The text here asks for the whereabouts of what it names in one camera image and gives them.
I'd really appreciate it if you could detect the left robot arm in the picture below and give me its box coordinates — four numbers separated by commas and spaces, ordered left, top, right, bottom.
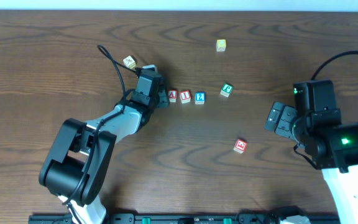
39, 65, 170, 223

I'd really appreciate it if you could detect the blue number 2 block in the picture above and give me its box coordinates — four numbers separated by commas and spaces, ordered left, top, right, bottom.
195, 92, 205, 105

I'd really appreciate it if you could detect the yellow-topped wooden block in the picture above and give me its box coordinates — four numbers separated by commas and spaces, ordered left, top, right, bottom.
216, 39, 227, 52

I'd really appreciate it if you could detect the red letter E block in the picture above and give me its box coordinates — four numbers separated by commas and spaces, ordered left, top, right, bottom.
233, 139, 248, 154

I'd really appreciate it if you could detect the black mounting rail with bases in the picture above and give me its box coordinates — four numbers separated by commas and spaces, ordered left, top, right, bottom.
28, 206, 340, 224

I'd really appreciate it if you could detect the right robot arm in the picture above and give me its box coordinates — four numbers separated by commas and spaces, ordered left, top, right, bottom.
265, 80, 358, 223

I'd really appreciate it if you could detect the red letter A block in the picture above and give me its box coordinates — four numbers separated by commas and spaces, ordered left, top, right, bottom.
168, 90, 177, 103

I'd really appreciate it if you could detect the green letter block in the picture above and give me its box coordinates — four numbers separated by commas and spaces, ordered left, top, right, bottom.
220, 83, 233, 97

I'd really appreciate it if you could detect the red letter I block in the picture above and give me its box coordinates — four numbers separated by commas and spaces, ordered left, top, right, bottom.
180, 90, 191, 104

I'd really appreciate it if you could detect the wooden block with dragonfly drawing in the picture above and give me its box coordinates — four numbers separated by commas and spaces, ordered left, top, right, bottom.
123, 55, 136, 69

